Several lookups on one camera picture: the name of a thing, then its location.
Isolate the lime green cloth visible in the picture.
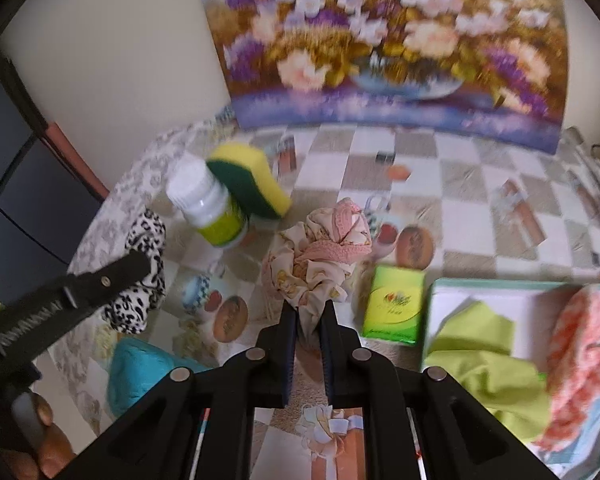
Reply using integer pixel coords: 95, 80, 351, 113
424, 301, 550, 443

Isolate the leopard print scrunchie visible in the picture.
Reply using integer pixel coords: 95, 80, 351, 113
101, 207, 168, 336

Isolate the pink white knitted cloth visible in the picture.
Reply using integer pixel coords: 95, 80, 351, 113
535, 286, 600, 452

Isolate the pink floral scrunchie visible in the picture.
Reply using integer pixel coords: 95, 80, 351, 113
261, 197, 373, 346

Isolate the person's hand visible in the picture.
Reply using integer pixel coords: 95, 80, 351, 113
0, 392, 76, 480

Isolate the pink edged dark panel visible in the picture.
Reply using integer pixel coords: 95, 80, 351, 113
0, 51, 102, 304

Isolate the green tissue packet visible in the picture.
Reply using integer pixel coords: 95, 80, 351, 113
362, 266, 425, 346

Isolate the checkered printed tablecloth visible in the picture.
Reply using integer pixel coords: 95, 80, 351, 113
44, 119, 600, 480

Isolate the white pill bottle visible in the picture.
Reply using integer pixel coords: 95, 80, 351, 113
166, 153, 248, 247

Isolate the yellow green sponge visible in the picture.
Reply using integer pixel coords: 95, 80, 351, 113
206, 142, 291, 220

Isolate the floral canvas painting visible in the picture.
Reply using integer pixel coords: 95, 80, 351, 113
201, 0, 568, 153

